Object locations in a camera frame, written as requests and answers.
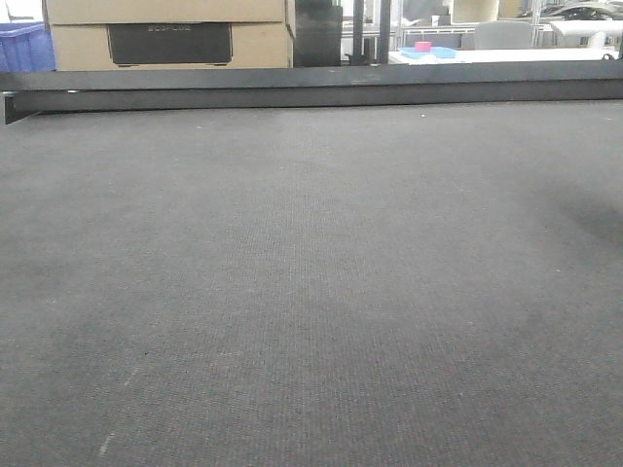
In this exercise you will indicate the dark conveyor belt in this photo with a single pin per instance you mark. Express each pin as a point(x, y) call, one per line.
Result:
point(400, 286)

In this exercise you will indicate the lower cardboard box black label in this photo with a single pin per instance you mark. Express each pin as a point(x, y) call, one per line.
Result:
point(255, 45)

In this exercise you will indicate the upper cardboard box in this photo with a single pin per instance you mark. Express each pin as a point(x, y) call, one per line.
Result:
point(126, 11)

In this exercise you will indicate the black cabinet background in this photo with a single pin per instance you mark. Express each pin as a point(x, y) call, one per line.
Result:
point(318, 38)

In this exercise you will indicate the blue tray on table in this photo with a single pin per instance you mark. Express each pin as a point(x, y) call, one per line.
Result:
point(437, 52)

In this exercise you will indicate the pink cylinder object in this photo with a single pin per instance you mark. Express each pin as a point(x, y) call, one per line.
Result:
point(423, 46)

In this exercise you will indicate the grey office chair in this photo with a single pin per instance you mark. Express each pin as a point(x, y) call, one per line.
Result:
point(502, 35)

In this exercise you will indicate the white background table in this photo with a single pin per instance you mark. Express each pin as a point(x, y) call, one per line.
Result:
point(527, 55)

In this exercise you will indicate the white curved machine part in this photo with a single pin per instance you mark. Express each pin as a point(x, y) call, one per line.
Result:
point(570, 33)

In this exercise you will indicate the blue plastic crate background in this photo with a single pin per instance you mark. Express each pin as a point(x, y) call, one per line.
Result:
point(26, 47)

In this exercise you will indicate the black vertical post left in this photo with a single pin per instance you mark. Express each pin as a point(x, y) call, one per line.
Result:
point(360, 45)

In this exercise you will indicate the black vertical post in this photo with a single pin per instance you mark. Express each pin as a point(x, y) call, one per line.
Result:
point(360, 45)
point(385, 31)

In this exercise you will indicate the black vertical post right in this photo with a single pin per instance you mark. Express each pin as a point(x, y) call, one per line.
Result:
point(385, 31)

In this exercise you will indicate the black conveyor side rail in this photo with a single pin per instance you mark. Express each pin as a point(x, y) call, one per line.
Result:
point(33, 93)

